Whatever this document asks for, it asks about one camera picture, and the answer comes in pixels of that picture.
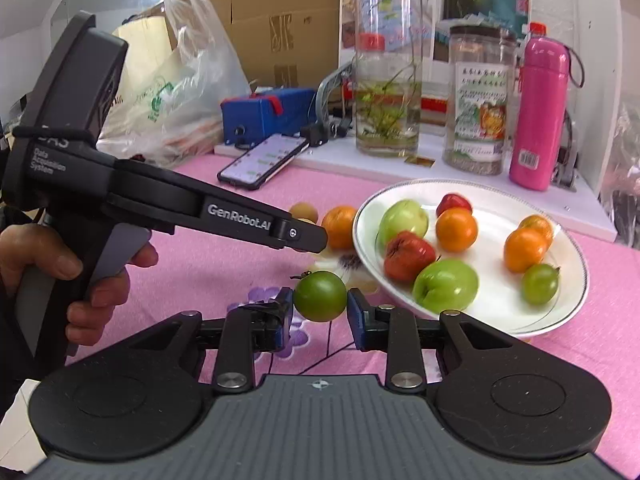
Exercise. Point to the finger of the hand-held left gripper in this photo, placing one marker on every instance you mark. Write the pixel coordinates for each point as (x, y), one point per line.
(300, 235)

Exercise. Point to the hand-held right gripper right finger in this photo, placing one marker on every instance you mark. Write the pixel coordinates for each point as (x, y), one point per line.
(356, 320)

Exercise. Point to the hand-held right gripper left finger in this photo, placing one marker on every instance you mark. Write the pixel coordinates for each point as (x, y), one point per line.
(285, 317)

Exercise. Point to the brown longan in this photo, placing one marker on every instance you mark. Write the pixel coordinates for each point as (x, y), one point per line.
(302, 211)

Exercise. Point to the green tomato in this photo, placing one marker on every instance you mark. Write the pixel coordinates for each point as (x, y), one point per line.
(320, 296)
(540, 284)

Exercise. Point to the orange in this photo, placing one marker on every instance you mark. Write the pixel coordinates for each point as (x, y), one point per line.
(340, 225)
(525, 250)
(456, 230)
(540, 222)

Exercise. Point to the red apple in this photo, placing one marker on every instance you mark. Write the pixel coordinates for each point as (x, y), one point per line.
(407, 257)
(454, 204)

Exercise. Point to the green apple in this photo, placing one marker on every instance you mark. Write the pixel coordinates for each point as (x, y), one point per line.
(402, 220)
(445, 285)

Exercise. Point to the white plate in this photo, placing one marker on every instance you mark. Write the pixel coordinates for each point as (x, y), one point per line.
(495, 300)

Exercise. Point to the person's left hand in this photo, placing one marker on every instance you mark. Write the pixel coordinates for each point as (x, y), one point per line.
(35, 250)

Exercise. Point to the black smartphone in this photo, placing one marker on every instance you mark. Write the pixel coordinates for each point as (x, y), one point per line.
(260, 160)

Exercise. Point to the pink floral tablecloth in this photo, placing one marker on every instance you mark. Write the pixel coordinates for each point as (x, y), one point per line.
(200, 260)

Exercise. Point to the clear plastic bag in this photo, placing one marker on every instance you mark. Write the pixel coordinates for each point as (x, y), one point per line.
(175, 100)

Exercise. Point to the blue box device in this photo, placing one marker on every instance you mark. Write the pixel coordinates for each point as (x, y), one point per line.
(260, 115)

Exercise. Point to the beige paper bag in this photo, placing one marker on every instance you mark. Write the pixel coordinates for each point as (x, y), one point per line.
(145, 40)

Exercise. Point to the glass vase with plant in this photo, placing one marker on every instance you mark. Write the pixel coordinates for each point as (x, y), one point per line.
(387, 130)

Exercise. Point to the small gold card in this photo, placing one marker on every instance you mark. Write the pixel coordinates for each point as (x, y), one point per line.
(419, 161)

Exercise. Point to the clear bottle with red cap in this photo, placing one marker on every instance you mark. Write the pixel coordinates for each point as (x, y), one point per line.
(371, 42)

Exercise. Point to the clear labelled plastic jar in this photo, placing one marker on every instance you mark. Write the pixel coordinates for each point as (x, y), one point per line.
(475, 125)

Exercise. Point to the white board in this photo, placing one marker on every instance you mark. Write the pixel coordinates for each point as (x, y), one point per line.
(550, 210)

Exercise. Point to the cardboard box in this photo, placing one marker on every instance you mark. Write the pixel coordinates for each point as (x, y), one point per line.
(290, 10)

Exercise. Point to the pink thermos bottle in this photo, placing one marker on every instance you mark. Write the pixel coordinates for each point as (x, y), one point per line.
(537, 125)

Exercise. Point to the clear plastic wrap bundle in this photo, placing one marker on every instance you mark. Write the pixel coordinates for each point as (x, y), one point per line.
(622, 175)

